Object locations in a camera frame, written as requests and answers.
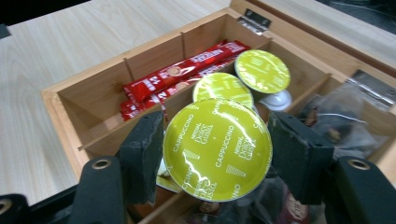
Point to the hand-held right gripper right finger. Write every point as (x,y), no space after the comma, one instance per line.
(299,155)

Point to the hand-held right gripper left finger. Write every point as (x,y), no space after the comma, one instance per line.
(140,155)

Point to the green lid coffee capsule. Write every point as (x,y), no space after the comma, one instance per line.
(222,88)
(218,149)
(262,71)

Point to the wooden tea box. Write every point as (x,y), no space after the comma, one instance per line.
(93,90)

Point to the red stick packet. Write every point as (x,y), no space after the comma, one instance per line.
(140,105)
(174,73)

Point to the pile of dark tea packets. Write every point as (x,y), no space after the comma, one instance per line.
(342,124)

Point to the white coffee capsule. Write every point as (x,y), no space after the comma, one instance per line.
(276,100)

